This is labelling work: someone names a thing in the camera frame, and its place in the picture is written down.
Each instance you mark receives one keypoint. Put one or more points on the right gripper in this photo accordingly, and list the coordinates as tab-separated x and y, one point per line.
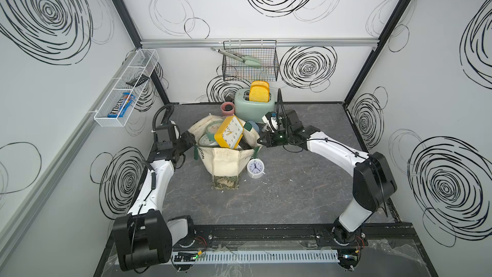
270	140

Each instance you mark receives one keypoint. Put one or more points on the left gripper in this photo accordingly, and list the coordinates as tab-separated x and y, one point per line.
189	140

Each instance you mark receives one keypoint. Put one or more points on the light blue clock back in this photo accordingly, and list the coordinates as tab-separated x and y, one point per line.
252	126

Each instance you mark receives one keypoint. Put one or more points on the white purple face clock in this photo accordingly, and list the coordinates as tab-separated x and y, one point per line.
255	168

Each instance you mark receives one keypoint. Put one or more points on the cream canvas tote bag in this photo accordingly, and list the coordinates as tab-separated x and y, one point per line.
224	164

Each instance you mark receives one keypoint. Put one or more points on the yellow rectangular clock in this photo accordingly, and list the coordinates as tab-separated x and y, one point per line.
230	133

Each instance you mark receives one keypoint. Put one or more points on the silver twin bell clock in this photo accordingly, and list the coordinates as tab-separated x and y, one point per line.
208	142

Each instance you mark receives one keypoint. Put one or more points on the green round pastel clock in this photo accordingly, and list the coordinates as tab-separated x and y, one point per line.
212	128

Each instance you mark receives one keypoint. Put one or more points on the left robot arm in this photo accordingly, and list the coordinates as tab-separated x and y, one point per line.
147	211

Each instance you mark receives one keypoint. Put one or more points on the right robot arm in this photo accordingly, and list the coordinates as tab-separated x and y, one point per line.
373	181

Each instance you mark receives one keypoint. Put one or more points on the mint green toaster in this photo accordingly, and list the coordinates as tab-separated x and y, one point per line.
247	110

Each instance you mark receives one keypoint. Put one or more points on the yellow toast slice front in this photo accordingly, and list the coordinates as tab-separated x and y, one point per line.
259	92

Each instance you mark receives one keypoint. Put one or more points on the yellow toast slice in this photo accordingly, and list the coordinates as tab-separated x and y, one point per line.
260	83
259	92

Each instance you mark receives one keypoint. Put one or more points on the yellow toast slice back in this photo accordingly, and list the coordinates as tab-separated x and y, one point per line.
260	83

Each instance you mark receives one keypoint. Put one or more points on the blue candy packet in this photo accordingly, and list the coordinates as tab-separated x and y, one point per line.
121	105

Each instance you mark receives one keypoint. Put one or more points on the pink cup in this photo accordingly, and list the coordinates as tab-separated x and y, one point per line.
227	109

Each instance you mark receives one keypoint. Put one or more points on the black remote control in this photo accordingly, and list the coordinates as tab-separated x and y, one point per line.
138	81

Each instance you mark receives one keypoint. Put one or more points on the mint green tongs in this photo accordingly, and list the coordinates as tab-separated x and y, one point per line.
247	60

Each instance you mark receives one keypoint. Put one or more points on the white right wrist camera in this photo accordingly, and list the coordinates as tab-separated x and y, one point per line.
270	120

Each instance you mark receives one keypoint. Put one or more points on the white wire shelf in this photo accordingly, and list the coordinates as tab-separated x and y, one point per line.
139	62

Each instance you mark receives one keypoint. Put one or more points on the black wire basket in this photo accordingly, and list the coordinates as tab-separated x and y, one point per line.
265	50

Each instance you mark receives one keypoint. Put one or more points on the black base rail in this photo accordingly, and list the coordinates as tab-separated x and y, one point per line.
210	236

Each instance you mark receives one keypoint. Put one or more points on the grey slotted cable duct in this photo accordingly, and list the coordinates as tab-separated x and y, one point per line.
256	257

